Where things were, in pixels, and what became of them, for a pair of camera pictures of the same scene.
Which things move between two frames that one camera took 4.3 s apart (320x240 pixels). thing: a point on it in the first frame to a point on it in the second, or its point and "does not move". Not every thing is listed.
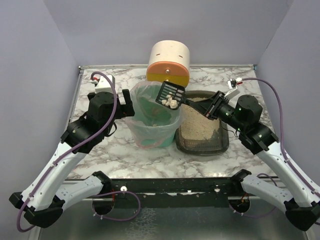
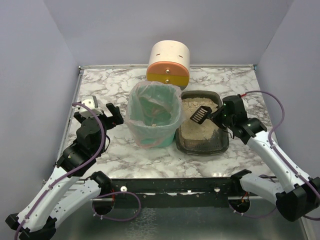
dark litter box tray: [198, 135] does not move
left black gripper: [126, 100] to [105, 119]
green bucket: [154, 124] does not move
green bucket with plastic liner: [153, 124] does not move
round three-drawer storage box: [169, 61] does not move
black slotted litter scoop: [172, 95] to [201, 114]
